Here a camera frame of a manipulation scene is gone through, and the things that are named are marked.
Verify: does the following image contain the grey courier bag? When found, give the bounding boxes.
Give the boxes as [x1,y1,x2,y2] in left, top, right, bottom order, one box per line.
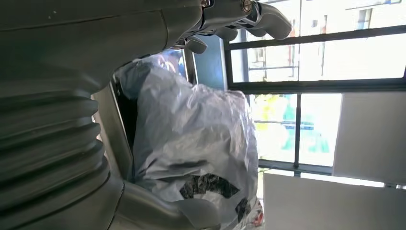
[114,54,264,230]

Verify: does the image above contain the stainless steel scale tray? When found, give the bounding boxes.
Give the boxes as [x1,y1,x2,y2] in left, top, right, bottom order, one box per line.
[91,80,135,185]

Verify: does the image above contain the dark window frame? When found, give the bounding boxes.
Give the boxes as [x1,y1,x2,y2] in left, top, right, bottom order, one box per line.
[223,24,406,176]

